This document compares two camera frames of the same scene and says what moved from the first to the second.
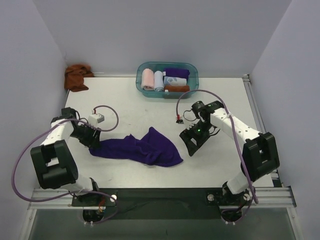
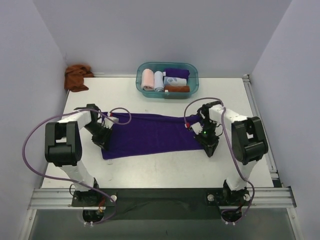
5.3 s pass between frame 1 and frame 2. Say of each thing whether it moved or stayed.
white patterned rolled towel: stayed
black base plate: stayed
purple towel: moved
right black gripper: moved
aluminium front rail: stayed
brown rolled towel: stayed
